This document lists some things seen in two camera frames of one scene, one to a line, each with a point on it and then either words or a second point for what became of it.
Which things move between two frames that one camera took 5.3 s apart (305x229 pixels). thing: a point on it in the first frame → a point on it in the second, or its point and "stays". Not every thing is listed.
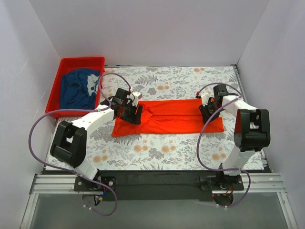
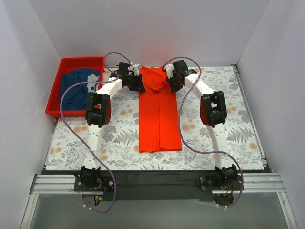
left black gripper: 134,115 → 137,83
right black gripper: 206,114 → 173,84
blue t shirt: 79,88 stays
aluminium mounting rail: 263,184 stays
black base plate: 133,185 stays
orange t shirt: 168,116 → 159,128
